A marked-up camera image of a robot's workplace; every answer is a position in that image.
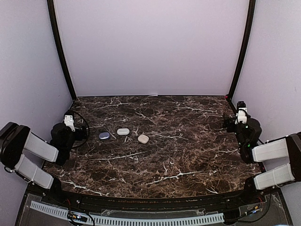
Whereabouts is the purple round charging case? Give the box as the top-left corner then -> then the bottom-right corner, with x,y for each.
98,131 -> 111,140

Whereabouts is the white oval charging case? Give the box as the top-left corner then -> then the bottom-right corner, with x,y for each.
117,128 -> 130,136

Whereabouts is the beige square charging case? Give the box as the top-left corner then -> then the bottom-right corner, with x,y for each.
137,134 -> 149,144

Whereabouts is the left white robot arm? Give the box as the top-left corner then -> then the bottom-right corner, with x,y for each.
0,122 -> 89,205

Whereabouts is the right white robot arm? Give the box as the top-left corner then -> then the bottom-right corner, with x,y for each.
223,110 -> 301,204

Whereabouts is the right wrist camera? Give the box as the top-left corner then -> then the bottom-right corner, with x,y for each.
235,101 -> 249,124

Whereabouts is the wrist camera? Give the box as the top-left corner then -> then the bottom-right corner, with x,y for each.
64,114 -> 75,132
235,101 -> 249,124

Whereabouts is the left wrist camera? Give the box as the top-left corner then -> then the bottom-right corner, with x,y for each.
64,114 -> 75,132

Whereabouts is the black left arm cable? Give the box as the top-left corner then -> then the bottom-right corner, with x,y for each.
68,110 -> 90,149

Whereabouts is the black front rail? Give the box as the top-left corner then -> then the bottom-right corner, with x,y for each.
53,191 -> 245,211

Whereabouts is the white slotted cable duct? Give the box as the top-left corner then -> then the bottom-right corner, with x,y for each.
30,201 -> 224,226

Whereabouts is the right black frame post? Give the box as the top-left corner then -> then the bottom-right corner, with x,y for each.
227,0 -> 256,102

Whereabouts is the black frame post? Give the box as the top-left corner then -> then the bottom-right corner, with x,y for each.
47,0 -> 77,101
227,0 -> 256,102

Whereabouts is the left black frame post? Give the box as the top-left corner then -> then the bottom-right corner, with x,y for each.
47,0 -> 77,101

